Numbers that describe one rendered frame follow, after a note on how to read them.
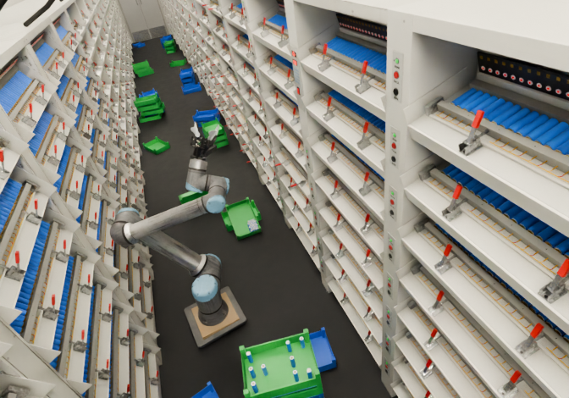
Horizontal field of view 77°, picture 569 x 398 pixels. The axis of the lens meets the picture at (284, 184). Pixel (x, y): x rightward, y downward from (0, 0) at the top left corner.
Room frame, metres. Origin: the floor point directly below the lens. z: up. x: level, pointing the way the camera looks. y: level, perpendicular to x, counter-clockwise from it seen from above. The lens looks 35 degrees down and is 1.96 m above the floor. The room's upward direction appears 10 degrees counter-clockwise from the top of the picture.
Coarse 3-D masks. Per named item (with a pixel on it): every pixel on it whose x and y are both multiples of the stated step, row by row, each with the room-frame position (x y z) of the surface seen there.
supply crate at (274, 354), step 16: (304, 336) 0.89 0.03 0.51; (240, 352) 0.85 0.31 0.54; (256, 352) 0.87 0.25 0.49; (272, 352) 0.86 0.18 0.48; (288, 352) 0.84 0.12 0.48; (304, 352) 0.83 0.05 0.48; (256, 368) 0.80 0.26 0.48; (272, 368) 0.79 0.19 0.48; (288, 368) 0.78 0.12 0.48; (304, 368) 0.76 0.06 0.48; (272, 384) 0.72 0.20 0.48; (288, 384) 0.69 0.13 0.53; (304, 384) 0.69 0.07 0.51
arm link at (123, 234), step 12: (216, 192) 1.47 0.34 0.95; (192, 204) 1.45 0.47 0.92; (204, 204) 1.43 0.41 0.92; (216, 204) 1.41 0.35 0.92; (156, 216) 1.46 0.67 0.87; (168, 216) 1.44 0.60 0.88; (180, 216) 1.42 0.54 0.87; (192, 216) 1.42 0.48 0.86; (120, 228) 1.46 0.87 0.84; (132, 228) 1.45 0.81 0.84; (144, 228) 1.43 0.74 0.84; (156, 228) 1.42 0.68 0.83; (120, 240) 1.41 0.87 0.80; (132, 240) 1.42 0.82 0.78
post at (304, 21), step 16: (288, 0) 1.51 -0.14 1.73; (288, 16) 1.54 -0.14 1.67; (304, 16) 1.48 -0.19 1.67; (320, 16) 1.50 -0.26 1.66; (336, 16) 1.52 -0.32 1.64; (288, 32) 1.56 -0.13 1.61; (304, 32) 1.48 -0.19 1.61; (320, 32) 1.50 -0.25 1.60; (304, 80) 1.47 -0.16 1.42; (320, 80) 1.49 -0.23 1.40; (304, 112) 1.49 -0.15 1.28; (304, 128) 1.52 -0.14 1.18; (320, 128) 1.49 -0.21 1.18; (304, 144) 1.55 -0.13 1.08; (320, 160) 1.48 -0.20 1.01; (320, 192) 1.48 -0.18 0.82; (320, 224) 1.47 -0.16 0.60; (320, 240) 1.49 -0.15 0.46; (320, 256) 1.53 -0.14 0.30
